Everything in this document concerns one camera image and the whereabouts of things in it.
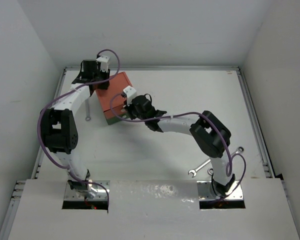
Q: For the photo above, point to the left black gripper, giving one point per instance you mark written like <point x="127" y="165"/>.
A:
<point x="105" y="74"/>

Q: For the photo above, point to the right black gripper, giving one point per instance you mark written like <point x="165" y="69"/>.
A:
<point x="129" y="110"/>

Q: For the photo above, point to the orange drawer cabinet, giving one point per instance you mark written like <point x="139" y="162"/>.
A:
<point x="116" y="86"/>

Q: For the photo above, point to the green bottom drawer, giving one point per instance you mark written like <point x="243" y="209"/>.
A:
<point x="114" y="119"/>

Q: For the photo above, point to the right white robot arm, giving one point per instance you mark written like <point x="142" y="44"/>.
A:
<point x="209" y="133"/>

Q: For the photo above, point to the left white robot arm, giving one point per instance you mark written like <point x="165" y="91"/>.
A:
<point x="57" y="131"/>

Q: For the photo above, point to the silver open-end wrench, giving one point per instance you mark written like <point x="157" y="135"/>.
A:
<point x="195" y="171"/>

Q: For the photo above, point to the white front cover board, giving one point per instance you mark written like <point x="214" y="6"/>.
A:
<point x="154" y="210"/>

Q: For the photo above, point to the silver ratchet wrench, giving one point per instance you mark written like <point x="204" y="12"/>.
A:
<point x="240" y="150"/>

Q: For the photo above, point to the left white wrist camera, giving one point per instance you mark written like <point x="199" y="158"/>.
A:
<point x="103" y="62"/>

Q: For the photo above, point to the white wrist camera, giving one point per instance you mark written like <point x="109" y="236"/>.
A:
<point x="103" y="62"/>
<point x="129" y="93"/>

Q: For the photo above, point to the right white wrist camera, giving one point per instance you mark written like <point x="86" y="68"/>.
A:
<point x="129" y="93"/>

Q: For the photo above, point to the aluminium table frame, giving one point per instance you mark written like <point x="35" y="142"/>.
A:
<point x="130" y="152"/>

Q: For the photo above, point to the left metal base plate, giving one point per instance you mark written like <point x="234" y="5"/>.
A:
<point x="100" y="190"/>

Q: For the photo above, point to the metal base plate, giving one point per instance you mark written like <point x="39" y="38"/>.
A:
<point x="205" y="192"/>
<point x="100" y="190"/>

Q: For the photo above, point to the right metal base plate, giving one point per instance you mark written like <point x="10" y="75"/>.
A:
<point x="205" y="192"/>

